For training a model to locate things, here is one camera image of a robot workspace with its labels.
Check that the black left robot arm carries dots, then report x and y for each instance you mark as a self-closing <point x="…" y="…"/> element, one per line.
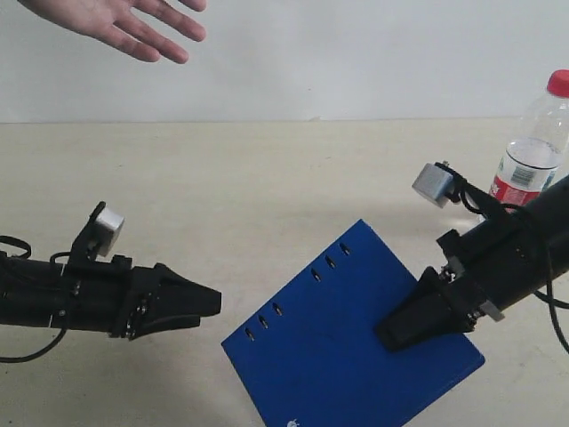
<point x="27" y="296"/>

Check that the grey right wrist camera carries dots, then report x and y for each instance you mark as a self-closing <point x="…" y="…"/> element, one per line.
<point x="438" y="183"/>

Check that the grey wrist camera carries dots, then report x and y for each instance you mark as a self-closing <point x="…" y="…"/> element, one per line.
<point x="97" y="236"/>
<point x="438" y="183"/>

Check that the clear plastic water bottle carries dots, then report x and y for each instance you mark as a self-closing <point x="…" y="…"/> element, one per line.
<point x="536" y="147"/>

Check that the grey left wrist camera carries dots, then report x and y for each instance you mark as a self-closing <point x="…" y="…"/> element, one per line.
<point x="97" y="236"/>

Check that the blue ring binder notebook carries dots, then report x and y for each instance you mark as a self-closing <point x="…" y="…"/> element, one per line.
<point x="309" y="355"/>

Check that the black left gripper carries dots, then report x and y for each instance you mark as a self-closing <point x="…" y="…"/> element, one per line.
<point x="126" y="301"/>

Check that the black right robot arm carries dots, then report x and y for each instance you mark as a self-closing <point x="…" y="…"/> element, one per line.
<point x="554" y="201"/>

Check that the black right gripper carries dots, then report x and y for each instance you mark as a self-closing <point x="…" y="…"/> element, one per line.
<point x="495" y="265"/>

